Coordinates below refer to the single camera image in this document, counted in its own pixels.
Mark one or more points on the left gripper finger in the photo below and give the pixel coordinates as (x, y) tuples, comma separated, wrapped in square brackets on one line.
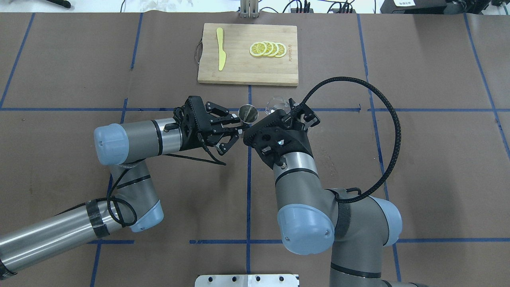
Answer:
[(218, 113), (223, 138)]

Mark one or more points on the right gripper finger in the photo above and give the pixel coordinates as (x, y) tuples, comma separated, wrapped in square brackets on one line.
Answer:
[(289, 105), (308, 117)]

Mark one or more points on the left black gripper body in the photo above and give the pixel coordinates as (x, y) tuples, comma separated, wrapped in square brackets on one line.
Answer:
[(200, 137)]

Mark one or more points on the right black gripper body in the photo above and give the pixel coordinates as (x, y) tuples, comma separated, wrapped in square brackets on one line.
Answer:
[(299, 136)]

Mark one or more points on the clear glass measuring cup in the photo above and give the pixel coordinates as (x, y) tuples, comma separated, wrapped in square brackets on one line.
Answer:
[(276, 103)]

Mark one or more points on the steel jigger shaker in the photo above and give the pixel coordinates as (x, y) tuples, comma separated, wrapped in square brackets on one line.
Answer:
[(248, 113)]

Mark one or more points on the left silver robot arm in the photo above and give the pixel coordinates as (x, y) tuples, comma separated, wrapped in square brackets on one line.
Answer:
[(49, 164)]

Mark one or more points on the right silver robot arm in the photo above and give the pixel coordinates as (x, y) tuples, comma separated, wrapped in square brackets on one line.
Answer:
[(313, 219)]

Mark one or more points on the bamboo cutting board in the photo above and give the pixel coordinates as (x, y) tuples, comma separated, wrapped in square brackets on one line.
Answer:
[(243, 68)]

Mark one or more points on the yellow plastic knife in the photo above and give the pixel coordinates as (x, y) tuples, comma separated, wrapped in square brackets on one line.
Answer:
[(221, 53)]

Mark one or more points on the lemon slice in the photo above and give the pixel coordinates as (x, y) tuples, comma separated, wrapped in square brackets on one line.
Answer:
[(275, 50), (270, 48), (258, 49)]

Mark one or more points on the crumpled clear plastic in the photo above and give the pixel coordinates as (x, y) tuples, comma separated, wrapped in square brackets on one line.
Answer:
[(166, 5)]

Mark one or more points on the black computer box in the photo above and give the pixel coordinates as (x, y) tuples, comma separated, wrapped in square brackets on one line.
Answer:
[(413, 6)]

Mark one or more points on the aluminium frame post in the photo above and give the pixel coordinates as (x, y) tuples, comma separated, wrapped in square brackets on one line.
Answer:
[(249, 9)]

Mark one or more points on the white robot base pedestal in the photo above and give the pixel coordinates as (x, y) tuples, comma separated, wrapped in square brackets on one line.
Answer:
[(248, 280)]

